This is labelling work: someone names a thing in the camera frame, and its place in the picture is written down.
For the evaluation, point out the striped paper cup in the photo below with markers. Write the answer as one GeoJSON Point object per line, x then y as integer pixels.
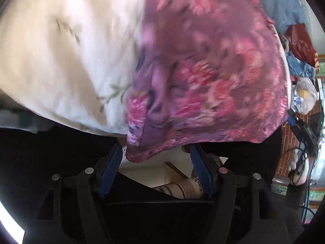
{"type": "Point", "coordinates": [186, 189]}

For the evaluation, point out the white leaf-print pillow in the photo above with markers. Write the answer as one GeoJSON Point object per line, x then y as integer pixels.
{"type": "Point", "coordinates": [72, 61]}

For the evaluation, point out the blue crumpled cloth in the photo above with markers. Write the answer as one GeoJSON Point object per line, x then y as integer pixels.
{"type": "Point", "coordinates": [298, 67]}

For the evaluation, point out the blue plaid pillow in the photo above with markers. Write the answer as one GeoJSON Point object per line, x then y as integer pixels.
{"type": "Point", "coordinates": [286, 13]}

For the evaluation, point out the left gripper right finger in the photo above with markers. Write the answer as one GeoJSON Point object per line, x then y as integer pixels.
{"type": "Point", "coordinates": [204, 167]}

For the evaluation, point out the pink floral garment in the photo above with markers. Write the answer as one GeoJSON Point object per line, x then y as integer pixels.
{"type": "Point", "coordinates": [210, 71]}

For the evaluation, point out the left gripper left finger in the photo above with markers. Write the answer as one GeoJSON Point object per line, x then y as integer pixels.
{"type": "Point", "coordinates": [107, 169]}

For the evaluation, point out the clear plastic bag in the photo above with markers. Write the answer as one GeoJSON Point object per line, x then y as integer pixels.
{"type": "Point", "coordinates": [304, 96]}

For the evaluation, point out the red plastic bag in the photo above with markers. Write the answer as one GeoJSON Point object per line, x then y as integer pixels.
{"type": "Point", "coordinates": [300, 44]}

